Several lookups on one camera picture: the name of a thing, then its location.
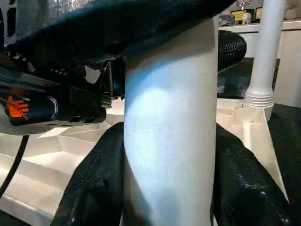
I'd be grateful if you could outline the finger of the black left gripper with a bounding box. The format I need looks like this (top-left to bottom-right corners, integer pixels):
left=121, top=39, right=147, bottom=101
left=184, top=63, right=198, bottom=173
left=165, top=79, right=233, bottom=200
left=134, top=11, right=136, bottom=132
left=6, top=0, right=236, bottom=72
left=217, top=30, right=247, bottom=72

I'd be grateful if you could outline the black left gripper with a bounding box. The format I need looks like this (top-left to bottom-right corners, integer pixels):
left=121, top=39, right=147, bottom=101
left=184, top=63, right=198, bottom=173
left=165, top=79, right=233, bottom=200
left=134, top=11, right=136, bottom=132
left=0, top=56, right=127, bottom=127

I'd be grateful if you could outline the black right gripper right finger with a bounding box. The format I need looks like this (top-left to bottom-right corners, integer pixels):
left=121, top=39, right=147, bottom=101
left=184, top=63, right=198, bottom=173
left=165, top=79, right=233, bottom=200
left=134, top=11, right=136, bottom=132
left=212, top=123, right=295, bottom=226

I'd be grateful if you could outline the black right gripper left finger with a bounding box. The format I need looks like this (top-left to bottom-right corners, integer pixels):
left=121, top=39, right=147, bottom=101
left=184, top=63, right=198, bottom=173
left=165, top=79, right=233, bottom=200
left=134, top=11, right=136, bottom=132
left=50, top=121, right=126, bottom=226

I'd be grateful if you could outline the white plastic table leg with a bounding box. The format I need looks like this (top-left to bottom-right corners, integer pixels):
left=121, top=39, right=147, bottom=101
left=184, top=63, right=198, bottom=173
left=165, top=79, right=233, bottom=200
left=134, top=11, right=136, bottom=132
left=121, top=18, right=219, bottom=226
left=244, top=0, right=287, bottom=109

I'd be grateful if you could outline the white plastic table top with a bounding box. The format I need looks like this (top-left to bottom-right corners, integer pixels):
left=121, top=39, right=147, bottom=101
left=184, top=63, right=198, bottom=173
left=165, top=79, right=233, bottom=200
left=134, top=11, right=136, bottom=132
left=0, top=94, right=290, bottom=226

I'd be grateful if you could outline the dark patterned jar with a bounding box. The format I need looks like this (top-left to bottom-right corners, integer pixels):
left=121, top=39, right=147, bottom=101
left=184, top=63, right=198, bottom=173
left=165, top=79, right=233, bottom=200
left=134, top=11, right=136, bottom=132
left=218, top=13, right=236, bottom=26

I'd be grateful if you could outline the gold framed dark plaque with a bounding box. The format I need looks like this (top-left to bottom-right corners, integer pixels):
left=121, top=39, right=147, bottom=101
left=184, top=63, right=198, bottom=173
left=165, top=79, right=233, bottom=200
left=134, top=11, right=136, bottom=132
left=231, top=9, right=248, bottom=24

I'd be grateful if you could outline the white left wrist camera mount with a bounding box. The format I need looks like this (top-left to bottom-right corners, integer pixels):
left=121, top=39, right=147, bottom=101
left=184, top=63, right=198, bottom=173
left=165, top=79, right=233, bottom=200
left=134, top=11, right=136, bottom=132
left=0, top=0, right=60, bottom=46

